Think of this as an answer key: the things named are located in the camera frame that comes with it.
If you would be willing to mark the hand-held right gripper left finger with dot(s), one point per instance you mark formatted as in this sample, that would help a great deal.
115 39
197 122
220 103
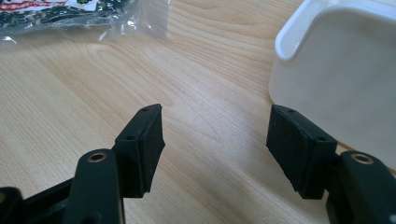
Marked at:
141 152

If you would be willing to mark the white plastic container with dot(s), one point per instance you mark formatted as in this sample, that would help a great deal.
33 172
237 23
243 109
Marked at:
342 77

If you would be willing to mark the clear plastic snack bag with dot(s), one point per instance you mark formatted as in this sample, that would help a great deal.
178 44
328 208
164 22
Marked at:
71 15

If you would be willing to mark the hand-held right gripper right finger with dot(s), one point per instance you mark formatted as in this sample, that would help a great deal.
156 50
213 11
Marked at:
295 149

